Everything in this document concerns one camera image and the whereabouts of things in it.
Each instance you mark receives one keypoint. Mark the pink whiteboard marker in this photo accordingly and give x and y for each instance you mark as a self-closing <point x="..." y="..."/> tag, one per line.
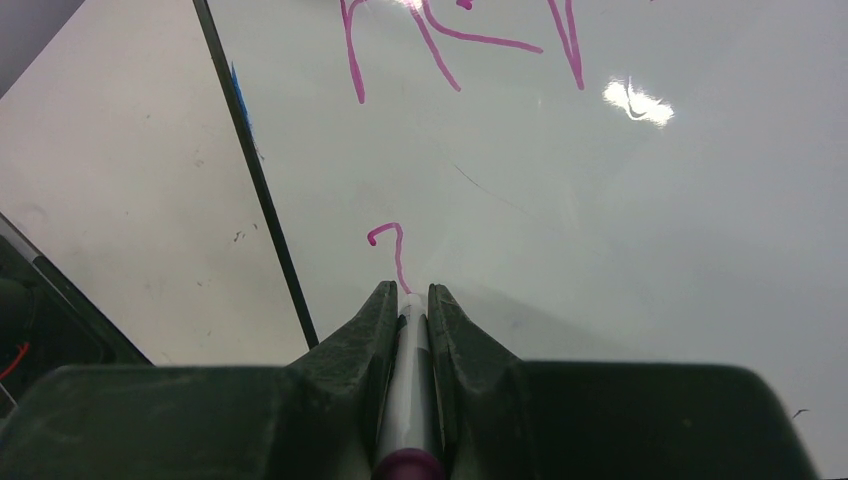
<point x="409" y="443"/>

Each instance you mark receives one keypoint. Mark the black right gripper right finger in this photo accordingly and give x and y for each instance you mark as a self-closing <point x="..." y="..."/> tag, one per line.
<point x="508" y="418"/>

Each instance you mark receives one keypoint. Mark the black framed whiteboard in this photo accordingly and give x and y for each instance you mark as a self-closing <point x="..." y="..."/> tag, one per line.
<point x="616" y="180"/>

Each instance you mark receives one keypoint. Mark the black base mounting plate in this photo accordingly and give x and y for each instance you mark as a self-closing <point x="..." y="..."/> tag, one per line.
<point x="47" y="322"/>

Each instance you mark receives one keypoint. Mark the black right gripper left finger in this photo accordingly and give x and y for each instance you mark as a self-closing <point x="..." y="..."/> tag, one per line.
<point x="316" y="418"/>

